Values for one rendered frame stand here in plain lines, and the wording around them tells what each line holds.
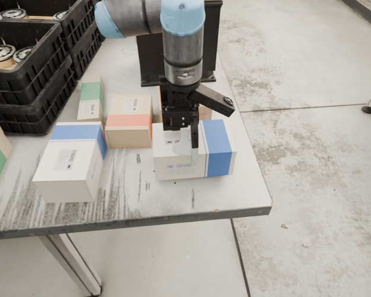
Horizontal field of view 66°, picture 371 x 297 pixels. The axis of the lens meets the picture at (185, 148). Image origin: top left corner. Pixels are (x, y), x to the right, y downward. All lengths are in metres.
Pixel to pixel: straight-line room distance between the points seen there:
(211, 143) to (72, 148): 0.35
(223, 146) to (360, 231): 1.14
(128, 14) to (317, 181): 1.44
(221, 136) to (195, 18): 0.31
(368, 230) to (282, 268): 0.51
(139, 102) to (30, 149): 0.35
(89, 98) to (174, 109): 0.41
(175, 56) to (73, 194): 0.41
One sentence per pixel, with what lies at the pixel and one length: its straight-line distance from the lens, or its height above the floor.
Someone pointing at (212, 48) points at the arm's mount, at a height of 0.83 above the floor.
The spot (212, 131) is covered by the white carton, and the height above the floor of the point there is 0.81.
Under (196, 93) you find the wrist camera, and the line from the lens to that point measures 0.60.
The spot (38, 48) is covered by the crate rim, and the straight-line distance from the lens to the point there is 0.92.
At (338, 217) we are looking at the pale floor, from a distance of 1.70.
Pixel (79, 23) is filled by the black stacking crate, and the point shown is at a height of 0.87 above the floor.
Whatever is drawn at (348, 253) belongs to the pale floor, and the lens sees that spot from 1.61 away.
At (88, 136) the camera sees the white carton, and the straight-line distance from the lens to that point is 0.78.
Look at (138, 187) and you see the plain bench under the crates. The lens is 0.75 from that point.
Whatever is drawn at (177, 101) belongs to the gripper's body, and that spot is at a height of 0.93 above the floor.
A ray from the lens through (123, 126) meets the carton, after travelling 0.81.
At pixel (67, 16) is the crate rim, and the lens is 1.10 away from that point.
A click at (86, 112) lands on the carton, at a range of 0.91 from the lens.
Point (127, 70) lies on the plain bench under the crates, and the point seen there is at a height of 0.70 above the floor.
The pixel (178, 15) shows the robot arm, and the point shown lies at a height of 1.12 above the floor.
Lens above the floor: 1.30
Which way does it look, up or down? 46 degrees down
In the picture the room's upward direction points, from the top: straight up
